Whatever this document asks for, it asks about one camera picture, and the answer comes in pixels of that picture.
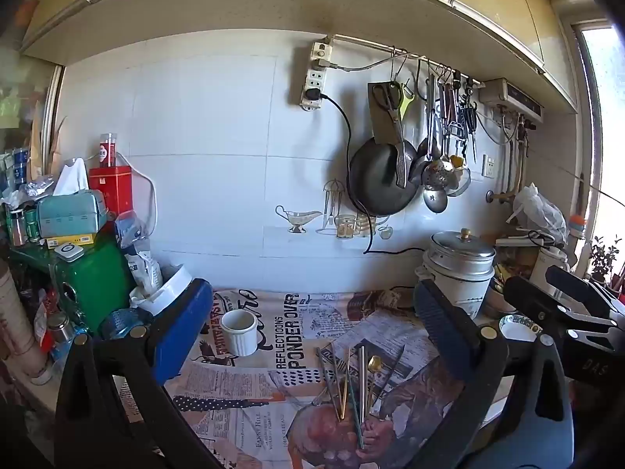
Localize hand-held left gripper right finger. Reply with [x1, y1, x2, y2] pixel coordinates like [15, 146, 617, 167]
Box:
[410, 278, 574, 469]

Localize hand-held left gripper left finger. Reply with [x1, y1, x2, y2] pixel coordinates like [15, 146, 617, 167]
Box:
[54, 278, 220, 469]

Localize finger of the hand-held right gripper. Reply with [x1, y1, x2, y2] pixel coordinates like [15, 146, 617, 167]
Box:
[545, 265, 625, 320]
[503, 276, 621, 353]

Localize white ceramic cup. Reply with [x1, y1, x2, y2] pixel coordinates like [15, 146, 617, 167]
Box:
[220, 309, 259, 356]

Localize gold spoon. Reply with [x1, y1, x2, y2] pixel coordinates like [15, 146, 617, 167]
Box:
[365, 354, 382, 421]

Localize grey chopstick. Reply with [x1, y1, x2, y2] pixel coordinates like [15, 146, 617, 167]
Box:
[315, 347, 343, 421]

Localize patterned ceramic bowl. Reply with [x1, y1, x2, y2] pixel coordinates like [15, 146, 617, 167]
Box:
[498, 313, 538, 343]

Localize potted plant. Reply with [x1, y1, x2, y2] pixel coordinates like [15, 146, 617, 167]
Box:
[588, 237, 621, 284]

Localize white electric kettle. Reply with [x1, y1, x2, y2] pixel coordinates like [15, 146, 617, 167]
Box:
[530, 244, 570, 280]

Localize white plastic tub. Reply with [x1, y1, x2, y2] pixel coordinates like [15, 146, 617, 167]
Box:
[129, 264, 196, 316]

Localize white rice cooker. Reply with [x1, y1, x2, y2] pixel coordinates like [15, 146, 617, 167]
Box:
[415, 229, 498, 318]

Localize white powder bag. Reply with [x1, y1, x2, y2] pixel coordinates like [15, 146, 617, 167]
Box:
[122, 249, 164, 299]

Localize white plastic bag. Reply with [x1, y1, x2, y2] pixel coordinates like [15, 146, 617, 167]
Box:
[505, 183, 570, 245]

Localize green plastic bin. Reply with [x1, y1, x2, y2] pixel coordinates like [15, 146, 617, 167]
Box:
[51, 232, 135, 338]

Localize printed newspaper tablecloth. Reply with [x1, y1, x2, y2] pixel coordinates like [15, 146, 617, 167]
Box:
[114, 289, 518, 469]

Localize clear plastic bag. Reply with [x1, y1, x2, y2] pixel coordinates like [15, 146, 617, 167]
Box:
[114, 210, 147, 250]

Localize small metal can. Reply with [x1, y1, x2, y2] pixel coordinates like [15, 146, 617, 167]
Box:
[46, 313, 74, 345]

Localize steel serving spoon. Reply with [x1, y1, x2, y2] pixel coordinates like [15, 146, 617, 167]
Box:
[424, 188, 449, 214]

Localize flat yellow box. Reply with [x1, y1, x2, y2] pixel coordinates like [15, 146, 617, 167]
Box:
[40, 233, 96, 247]

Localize red tin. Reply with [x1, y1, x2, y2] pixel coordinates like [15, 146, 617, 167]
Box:
[89, 166, 132, 218]

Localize perforated steel skimmer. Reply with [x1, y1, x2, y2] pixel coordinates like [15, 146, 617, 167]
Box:
[422, 159, 452, 191]

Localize window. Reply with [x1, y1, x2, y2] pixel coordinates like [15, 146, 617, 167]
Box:
[571, 22, 625, 279]

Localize teal tissue box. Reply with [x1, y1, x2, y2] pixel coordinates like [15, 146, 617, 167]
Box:
[38, 158, 108, 238]

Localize black wok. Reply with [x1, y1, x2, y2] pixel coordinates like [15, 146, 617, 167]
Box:
[348, 138, 421, 217]

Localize beige paper roll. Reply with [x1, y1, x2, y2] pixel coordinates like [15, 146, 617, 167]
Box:
[0, 259, 50, 384]

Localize glass spice jar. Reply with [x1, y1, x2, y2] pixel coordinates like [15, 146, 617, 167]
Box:
[10, 210, 27, 246]

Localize dark kitchen shears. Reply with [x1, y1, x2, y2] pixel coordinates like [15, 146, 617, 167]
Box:
[461, 100, 479, 162]

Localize beige water heater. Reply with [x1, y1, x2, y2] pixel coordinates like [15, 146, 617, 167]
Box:
[479, 77, 545, 119]

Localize steel ladle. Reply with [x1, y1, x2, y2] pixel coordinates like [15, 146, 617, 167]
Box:
[415, 74, 443, 163]

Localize green peeler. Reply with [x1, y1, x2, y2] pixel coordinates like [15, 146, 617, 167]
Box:
[399, 83, 416, 123]

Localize long white power strip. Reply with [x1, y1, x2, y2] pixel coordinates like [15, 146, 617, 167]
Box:
[299, 69, 327, 111]

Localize small white power strip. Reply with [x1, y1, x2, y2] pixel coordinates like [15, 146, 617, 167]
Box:
[311, 41, 333, 70]

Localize beige faucet hose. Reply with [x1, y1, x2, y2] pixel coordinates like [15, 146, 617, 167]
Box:
[486, 112, 530, 206]

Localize white cord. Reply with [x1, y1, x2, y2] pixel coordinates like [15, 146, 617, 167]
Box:
[114, 153, 158, 240]

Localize wire mesh strainer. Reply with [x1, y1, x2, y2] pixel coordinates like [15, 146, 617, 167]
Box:
[446, 166, 472, 197]

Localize black power cable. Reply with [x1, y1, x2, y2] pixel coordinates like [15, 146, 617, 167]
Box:
[317, 92, 427, 256]

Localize black handled scissors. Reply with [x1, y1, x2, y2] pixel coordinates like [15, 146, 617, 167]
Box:
[373, 82, 404, 123]

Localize grey power cable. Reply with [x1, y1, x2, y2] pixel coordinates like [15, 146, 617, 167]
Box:
[325, 54, 398, 73]

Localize metal hanging rail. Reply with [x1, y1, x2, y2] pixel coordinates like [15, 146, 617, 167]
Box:
[327, 34, 484, 86]

